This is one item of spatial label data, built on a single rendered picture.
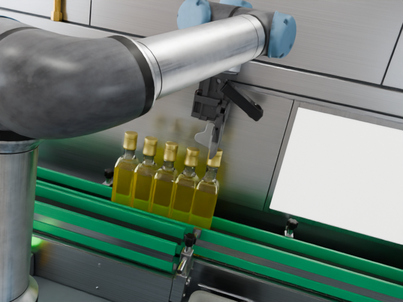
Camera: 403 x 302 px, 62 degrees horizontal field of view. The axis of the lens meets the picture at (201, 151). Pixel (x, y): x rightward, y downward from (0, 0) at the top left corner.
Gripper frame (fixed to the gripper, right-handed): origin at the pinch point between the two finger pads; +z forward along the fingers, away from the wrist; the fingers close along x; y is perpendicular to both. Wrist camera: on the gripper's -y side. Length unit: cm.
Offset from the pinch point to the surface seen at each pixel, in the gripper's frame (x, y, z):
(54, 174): -4, 47, 21
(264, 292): 6.0, -20.6, 32.0
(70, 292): 16, 28, 42
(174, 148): 0.9, 10.3, 1.3
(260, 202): -12.0, -14.9, 16.2
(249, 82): -12.9, -3.9, -17.3
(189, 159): 1.4, 6.1, 2.9
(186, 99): -12.5, 12.3, -9.0
